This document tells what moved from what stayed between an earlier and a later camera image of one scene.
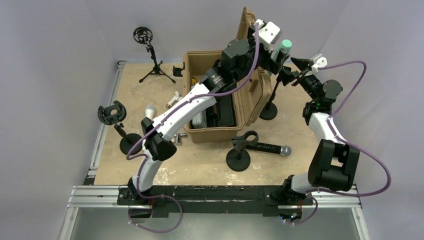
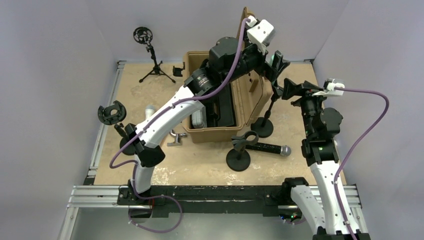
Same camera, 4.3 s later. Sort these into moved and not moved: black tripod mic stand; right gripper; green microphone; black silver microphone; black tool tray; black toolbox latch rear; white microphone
Moved: green microphone; right gripper
Not moved: black tripod mic stand; black tool tray; white microphone; black silver microphone; black toolbox latch rear
